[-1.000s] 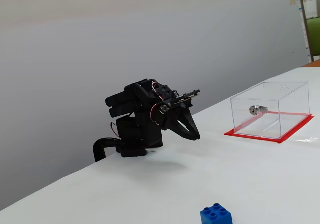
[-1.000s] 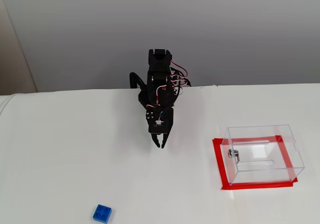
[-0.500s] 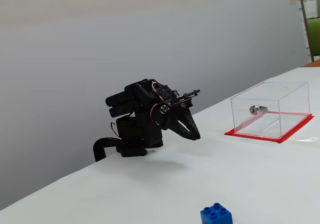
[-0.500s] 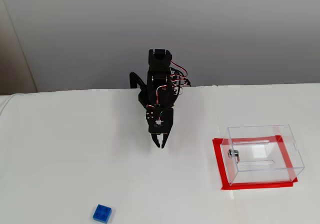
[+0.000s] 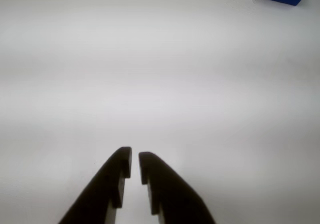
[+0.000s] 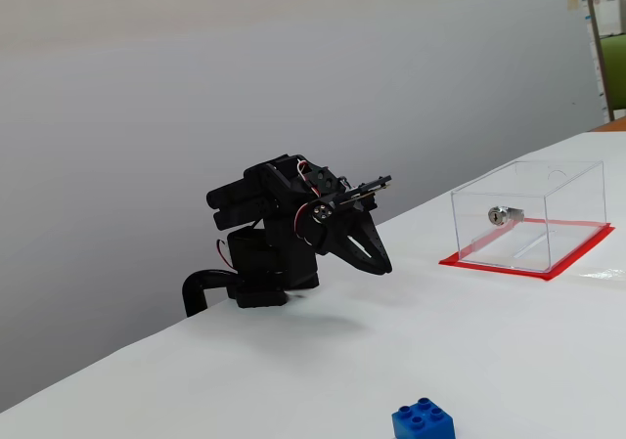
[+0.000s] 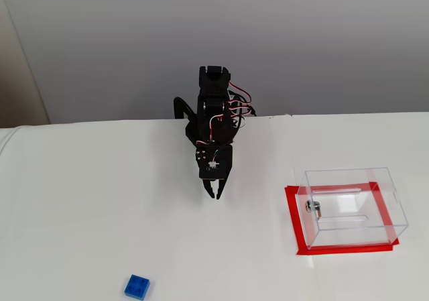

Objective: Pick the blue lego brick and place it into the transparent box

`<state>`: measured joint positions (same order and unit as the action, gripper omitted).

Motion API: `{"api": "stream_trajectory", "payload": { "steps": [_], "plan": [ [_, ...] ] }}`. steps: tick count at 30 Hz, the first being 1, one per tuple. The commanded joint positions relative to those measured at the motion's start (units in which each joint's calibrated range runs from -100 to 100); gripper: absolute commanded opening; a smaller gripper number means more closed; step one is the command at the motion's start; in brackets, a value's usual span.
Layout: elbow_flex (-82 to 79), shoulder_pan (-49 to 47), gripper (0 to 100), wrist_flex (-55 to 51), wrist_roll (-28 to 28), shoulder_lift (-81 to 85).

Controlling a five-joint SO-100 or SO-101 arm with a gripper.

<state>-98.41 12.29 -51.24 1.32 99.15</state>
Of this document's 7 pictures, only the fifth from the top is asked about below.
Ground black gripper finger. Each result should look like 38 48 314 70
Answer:
138 151 217 224
57 146 133 224

